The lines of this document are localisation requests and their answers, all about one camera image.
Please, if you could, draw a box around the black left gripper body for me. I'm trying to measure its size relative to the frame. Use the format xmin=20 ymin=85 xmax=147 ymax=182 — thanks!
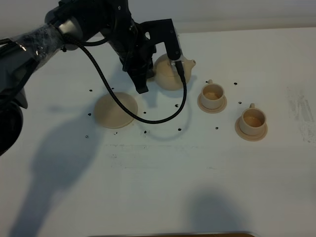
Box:
xmin=99 ymin=0 xmax=152 ymax=72

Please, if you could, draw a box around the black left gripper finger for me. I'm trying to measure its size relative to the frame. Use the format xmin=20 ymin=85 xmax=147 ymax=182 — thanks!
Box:
xmin=146 ymin=58 xmax=155 ymax=79
xmin=127 ymin=68 xmax=148 ymax=94

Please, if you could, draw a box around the beige teapot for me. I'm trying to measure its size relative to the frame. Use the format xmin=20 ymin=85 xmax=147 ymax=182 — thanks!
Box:
xmin=154 ymin=54 xmax=196 ymax=91

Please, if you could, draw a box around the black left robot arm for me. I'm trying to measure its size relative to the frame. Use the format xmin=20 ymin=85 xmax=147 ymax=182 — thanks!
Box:
xmin=0 ymin=0 xmax=156 ymax=153

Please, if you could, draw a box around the beige teapot saucer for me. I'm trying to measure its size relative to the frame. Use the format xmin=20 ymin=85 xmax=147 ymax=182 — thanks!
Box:
xmin=93 ymin=92 xmax=138 ymax=129

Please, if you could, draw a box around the beige rear teacup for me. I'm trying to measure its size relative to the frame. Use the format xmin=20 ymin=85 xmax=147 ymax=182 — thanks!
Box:
xmin=201 ymin=79 xmax=224 ymax=100

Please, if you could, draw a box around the beige teacup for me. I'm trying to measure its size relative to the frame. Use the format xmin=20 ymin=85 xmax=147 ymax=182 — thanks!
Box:
xmin=201 ymin=79 xmax=224 ymax=100
xmin=239 ymin=103 xmax=267 ymax=136

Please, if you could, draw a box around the beige rear cup saucer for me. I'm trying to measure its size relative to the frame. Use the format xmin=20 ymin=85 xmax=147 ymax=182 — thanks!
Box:
xmin=197 ymin=94 xmax=227 ymax=114

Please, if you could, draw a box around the beige cup saucer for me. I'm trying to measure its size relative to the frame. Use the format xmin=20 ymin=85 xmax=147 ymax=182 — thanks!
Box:
xmin=235 ymin=117 xmax=268 ymax=142
xmin=197 ymin=94 xmax=227 ymax=114

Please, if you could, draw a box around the beige front teacup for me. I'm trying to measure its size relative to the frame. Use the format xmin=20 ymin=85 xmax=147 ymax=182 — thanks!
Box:
xmin=239 ymin=103 xmax=267 ymax=136

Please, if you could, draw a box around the beige front cup saucer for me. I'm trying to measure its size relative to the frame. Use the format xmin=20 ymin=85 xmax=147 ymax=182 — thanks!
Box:
xmin=235 ymin=117 xmax=268 ymax=142

